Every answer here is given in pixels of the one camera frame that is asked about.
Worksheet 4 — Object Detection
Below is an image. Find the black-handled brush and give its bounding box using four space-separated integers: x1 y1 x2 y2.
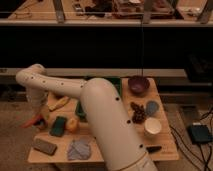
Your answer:
146 146 162 153

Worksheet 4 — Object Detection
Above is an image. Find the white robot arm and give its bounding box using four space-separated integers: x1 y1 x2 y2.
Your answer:
16 64 158 171

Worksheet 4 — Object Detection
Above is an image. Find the crumpled blue-grey cloth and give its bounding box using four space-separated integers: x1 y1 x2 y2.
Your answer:
67 139 91 160

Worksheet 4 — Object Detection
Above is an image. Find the purple bowl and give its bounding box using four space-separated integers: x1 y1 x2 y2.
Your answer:
128 76 150 94

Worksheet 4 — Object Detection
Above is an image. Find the black foot pedal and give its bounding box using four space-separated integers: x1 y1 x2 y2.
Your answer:
187 125 212 144

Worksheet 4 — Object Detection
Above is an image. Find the green plastic tray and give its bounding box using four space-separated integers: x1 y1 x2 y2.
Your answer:
75 76 122 120

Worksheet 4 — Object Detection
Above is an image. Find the small metal cup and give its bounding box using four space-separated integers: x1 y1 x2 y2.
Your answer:
35 122 47 130

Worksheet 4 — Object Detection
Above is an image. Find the black floor cable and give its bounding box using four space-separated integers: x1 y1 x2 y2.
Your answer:
169 112 213 171

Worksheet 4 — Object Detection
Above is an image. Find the grey rectangular block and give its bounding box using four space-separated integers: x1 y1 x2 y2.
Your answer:
33 138 57 156

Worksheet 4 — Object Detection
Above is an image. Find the green sponge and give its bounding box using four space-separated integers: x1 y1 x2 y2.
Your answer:
50 116 67 137

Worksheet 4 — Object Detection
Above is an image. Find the white cup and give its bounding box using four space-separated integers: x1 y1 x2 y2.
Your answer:
144 117 162 138

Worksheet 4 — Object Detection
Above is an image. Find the small blue bowl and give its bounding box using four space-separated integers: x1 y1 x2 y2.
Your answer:
145 101 159 116

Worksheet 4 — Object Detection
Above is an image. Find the yellow banana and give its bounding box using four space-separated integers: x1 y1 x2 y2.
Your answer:
49 96 70 111

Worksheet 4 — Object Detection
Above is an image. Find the red yellow apple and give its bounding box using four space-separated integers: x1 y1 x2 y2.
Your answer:
66 117 79 133

